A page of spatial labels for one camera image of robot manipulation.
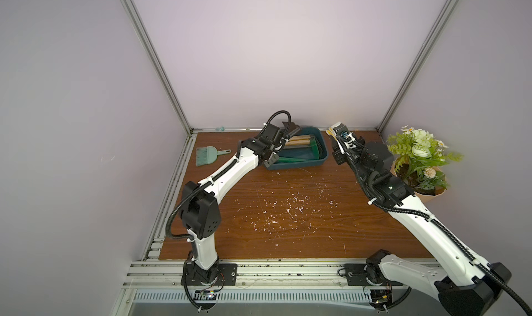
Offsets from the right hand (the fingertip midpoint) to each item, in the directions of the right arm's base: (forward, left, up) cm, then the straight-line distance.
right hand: (339, 129), depth 66 cm
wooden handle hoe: (+24, +11, -35) cm, 44 cm away
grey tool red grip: (+17, +14, -16) cm, 27 cm away
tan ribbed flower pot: (-5, -38, -23) cm, 45 cm away
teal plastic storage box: (+21, +7, -39) cm, 45 cm away
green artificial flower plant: (-3, -30, -11) cm, 32 cm away
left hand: (+7, +24, -19) cm, 32 cm away
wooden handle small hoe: (+28, +6, -34) cm, 44 cm away
